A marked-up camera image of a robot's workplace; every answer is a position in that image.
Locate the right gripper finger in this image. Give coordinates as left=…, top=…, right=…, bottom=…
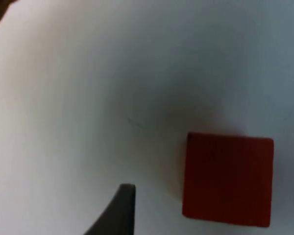
left=82, top=183, right=137, bottom=235

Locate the red cube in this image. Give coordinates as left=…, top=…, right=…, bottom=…
left=181, top=131, right=275, bottom=228

